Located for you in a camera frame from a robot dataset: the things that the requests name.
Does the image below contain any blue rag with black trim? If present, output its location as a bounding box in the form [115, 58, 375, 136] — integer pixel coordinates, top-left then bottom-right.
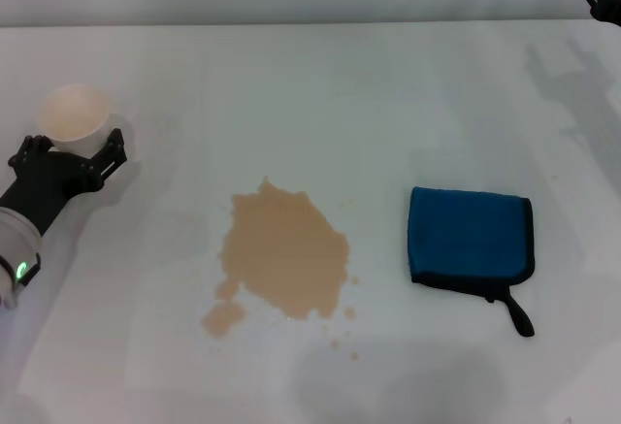
[406, 185, 538, 339]

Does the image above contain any white paper cup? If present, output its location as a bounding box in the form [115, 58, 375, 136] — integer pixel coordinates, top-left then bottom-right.
[37, 82, 114, 156]

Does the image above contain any large brown water stain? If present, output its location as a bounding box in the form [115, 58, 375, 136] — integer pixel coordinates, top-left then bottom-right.
[214, 176, 351, 323]

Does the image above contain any small brown water puddle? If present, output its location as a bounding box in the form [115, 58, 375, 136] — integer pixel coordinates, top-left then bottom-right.
[201, 299, 246, 340]

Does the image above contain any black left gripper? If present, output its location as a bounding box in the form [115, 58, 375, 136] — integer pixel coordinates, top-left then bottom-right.
[0, 127, 129, 237]

